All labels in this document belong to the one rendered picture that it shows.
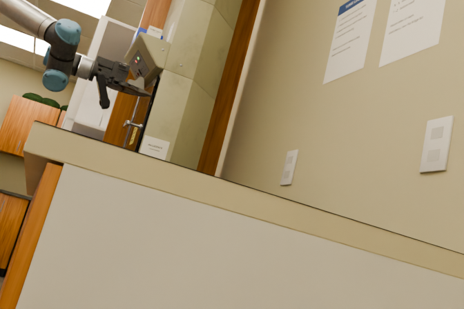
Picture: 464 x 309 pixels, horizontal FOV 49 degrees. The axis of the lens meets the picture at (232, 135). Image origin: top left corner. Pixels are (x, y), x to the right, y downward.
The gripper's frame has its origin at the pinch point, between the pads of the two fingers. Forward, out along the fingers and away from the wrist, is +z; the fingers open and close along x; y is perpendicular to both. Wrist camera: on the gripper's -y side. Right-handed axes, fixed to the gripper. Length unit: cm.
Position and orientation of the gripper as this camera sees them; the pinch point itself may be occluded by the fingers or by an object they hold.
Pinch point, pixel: (146, 95)
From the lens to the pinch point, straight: 181.3
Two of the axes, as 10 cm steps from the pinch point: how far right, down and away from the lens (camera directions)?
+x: -3.7, 1.3, 9.2
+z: 9.0, 3.1, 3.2
